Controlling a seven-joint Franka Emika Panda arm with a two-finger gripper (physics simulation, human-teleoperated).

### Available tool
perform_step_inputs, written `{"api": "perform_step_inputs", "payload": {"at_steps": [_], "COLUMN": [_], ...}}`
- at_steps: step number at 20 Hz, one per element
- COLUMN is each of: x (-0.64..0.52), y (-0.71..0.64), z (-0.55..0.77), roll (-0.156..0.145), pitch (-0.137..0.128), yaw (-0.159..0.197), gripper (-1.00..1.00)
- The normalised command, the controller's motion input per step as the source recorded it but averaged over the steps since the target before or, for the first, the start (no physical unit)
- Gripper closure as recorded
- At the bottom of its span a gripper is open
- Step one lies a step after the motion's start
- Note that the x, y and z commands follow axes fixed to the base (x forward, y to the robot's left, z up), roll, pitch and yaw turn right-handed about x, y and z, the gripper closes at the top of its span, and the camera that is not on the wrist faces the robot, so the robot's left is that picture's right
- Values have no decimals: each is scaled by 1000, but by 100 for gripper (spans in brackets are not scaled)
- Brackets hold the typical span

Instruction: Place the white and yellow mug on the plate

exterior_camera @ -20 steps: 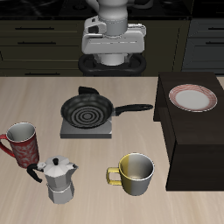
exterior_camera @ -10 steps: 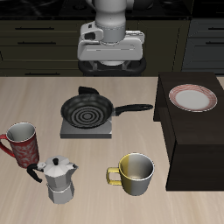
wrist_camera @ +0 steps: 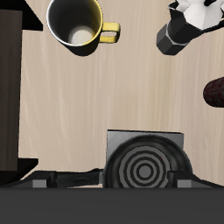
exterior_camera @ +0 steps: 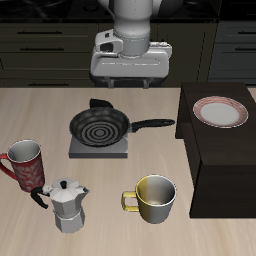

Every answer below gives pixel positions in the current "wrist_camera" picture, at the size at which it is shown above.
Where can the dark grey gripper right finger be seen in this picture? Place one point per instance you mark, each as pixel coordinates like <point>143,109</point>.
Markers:
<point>184,183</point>

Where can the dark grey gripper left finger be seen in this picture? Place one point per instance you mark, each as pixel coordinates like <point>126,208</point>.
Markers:
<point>39,183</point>

